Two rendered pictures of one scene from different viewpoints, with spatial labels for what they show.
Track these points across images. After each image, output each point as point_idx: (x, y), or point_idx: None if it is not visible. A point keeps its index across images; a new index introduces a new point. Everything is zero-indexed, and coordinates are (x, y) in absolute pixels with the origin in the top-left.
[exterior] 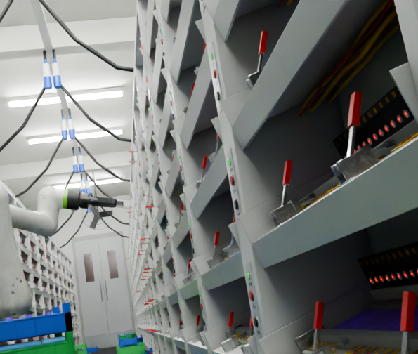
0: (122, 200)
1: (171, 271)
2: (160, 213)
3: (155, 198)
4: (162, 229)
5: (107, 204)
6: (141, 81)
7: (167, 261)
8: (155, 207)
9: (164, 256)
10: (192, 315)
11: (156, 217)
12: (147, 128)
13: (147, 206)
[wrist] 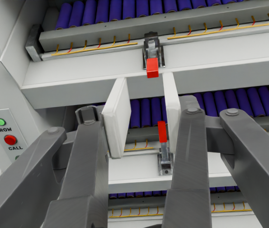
0: (176, 90)
1: None
2: (200, 80)
3: None
4: (41, 116)
5: (106, 197)
6: None
7: (158, 190)
8: (7, 51)
9: (127, 185)
10: None
11: (25, 88)
12: None
13: (158, 70)
